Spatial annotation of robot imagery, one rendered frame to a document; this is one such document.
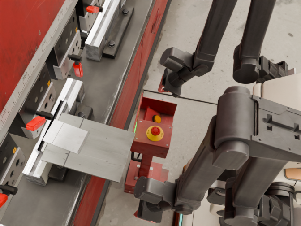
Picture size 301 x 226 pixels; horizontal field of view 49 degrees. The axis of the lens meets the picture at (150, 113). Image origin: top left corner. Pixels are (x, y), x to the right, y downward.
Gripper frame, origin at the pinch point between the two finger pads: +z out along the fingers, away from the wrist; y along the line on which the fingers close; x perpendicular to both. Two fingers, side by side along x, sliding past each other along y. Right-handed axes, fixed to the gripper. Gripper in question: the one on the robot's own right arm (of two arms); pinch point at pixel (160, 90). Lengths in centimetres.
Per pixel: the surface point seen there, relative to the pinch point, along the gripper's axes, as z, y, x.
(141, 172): 70, 5, 35
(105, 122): 19.1, 11.1, -10.7
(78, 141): 10.1, 26.3, -21.2
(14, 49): -30, 29, -49
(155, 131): 16.1, 7.5, 9.6
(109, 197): 96, 17, 30
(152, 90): 91, -65, 41
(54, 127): 14.2, 22.9, -29.3
